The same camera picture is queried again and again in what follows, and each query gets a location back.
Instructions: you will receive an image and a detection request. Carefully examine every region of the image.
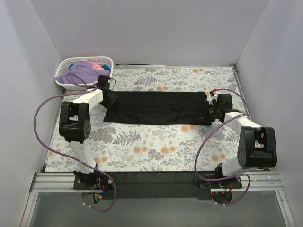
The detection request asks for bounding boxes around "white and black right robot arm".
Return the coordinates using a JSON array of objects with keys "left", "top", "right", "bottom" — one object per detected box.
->
[{"left": 194, "top": 91, "right": 277, "bottom": 188}]

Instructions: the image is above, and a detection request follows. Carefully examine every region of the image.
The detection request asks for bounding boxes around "white plastic laundry basket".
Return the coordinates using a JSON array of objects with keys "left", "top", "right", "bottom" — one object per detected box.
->
[{"left": 55, "top": 56, "right": 114, "bottom": 91}]

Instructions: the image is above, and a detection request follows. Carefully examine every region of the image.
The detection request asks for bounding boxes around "blue garment in basket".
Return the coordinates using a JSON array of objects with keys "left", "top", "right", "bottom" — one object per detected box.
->
[{"left": 101, "top": 65, "right": 111, "bottom": 71}]

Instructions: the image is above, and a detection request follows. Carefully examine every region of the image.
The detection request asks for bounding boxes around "floral patterned table mat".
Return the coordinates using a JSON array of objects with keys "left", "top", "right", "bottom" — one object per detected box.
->
[{"left": 45, "top": 67, "right": 264, "bottom": 173}]

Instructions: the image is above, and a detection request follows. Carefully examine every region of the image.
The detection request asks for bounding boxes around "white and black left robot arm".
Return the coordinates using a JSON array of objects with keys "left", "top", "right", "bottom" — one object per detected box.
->
[{"left": 59, "top": 75, "right": 113, "bottom": 190}]

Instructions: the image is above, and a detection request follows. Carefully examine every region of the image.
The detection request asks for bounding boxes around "pink garment in basket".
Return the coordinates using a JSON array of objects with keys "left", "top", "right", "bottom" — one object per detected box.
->
[{"left": 80, "top": 60, "right": 103, "bottom": 70}]

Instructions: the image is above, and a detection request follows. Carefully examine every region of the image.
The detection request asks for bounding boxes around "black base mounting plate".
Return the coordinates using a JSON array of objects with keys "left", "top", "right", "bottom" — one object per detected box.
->
[{"left": 73, "top": 171, "right": 242, "bottom": 200}]

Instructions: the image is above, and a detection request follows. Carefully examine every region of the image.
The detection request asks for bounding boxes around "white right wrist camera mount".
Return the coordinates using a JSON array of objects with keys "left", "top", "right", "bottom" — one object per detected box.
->
[{"left": 206, "top": 91, "right": 218, "bottom": 105}]

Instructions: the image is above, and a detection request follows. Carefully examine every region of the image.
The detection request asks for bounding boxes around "aluminium frame rail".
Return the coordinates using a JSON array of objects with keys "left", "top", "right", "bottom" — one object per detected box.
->
[{"left": 29, "top": 171, "right": 284, "bottom": 192}]

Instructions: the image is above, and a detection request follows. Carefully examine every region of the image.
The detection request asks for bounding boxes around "purple t shirt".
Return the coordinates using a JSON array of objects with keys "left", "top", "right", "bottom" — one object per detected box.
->
[{"left": 55, "top": 61, "right": 111, "bottom": 84}]

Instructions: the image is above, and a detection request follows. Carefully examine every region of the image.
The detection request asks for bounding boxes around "black t shirt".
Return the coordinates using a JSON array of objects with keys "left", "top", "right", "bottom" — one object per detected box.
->
[{"left": 100, "top": 91, "right": 212, "bottom": 126}]

